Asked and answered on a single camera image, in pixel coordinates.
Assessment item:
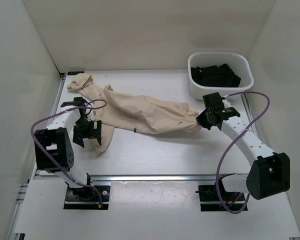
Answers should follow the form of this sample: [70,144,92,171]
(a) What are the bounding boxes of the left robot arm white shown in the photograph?
[30,97,107,200]

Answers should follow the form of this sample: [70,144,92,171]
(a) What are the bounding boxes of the purple cable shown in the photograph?
[30,99,108,210]
[215,91,271,215]

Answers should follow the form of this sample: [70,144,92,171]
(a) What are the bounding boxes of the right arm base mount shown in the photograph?
[195,185,246,212]

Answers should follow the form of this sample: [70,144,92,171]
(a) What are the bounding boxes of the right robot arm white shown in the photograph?
[196,92,291,200]

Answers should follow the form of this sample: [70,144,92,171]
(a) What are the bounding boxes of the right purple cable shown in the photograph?
[215,91,271,215]

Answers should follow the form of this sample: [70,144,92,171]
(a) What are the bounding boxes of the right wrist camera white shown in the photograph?
[221,96,232,108]

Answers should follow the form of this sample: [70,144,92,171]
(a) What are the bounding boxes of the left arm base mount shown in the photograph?
[63,184,111,210]

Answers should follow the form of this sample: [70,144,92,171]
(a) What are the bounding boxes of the dark corner sticker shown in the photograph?
[67,71,85,76]

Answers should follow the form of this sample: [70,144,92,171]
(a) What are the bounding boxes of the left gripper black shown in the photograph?
[72,117,102,148]

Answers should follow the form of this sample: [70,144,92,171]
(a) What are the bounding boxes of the black trousers in basket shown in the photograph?
[190,63,241,88]

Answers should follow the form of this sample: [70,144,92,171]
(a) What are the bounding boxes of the white plastic basket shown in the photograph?
[187,51,254,101]

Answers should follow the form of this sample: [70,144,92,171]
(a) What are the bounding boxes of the aluminium front rail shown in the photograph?
[14,174,243,208]

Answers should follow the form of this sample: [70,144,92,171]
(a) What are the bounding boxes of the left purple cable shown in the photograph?
[30,99,108,210]

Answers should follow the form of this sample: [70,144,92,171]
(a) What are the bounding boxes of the beige trousers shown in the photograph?
[67,73,201,156]

